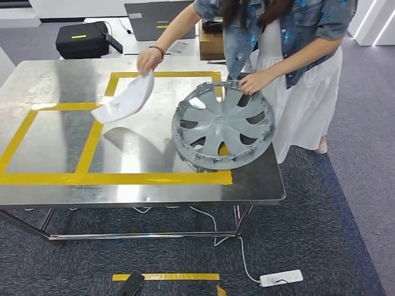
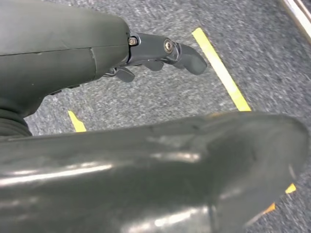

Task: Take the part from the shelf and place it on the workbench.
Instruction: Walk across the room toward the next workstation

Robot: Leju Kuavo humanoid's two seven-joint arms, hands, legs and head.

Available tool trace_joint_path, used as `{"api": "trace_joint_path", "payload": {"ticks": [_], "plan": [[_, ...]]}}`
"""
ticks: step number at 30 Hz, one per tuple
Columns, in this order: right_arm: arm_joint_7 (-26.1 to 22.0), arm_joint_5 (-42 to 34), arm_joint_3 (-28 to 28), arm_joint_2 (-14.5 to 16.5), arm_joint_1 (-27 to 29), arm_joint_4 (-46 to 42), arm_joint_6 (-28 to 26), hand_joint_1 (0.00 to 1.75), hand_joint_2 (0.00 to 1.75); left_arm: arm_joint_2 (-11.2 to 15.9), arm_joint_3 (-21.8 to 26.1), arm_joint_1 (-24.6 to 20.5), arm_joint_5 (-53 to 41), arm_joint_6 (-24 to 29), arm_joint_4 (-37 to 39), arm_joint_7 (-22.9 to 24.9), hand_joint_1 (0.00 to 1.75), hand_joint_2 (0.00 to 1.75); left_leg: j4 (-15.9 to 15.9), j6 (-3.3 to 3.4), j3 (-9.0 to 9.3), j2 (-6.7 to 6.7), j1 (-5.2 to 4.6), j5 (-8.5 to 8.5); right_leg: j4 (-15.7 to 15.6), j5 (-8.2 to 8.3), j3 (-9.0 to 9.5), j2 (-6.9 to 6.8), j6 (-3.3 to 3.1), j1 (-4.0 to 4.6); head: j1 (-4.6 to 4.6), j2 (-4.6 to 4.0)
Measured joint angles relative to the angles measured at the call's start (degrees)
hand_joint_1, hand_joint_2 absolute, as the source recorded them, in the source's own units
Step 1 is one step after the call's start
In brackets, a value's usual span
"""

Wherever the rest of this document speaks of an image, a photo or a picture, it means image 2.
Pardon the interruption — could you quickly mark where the steel workbench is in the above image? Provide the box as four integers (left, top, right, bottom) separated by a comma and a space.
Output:
279, 0, 311, 45

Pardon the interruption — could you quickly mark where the yellow floor tape square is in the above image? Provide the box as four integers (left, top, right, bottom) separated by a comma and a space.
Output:
67, 27, 297, 216

